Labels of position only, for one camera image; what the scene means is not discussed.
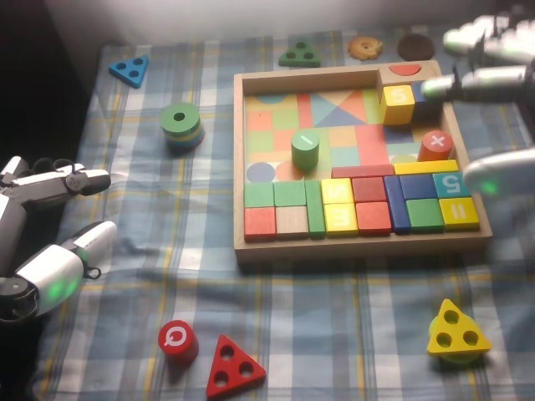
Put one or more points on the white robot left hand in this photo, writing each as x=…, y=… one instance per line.
x=50, y=271

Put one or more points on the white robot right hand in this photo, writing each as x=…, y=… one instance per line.
x=493, y=81

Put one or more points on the red cylinder with x sign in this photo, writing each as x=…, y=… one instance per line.
x=434, y=152

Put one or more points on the green cylinder with minus sign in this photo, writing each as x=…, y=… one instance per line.
x=305, y=156

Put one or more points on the dark blue cube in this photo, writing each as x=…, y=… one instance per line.
x=428, y=112

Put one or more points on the wooden puzzle tray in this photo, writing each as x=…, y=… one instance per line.
x=359, y=250

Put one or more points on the dark brown toy cookie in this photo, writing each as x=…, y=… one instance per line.
x=416, y=47

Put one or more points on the tan toy biscuit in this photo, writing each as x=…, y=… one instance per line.
x=357, y=52

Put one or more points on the green triangle with three holes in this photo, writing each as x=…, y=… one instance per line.
x=301, y=63

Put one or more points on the red triangle with three holes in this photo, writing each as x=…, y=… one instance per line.
x=232, y=366

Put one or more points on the blue triangle with three holes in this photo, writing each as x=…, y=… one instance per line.
x=131, y=69

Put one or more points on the blue grey plaid cloth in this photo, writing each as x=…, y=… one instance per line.
x=292, y=313

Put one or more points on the yellow triangle with three holes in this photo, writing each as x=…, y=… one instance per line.
x=455, y=332

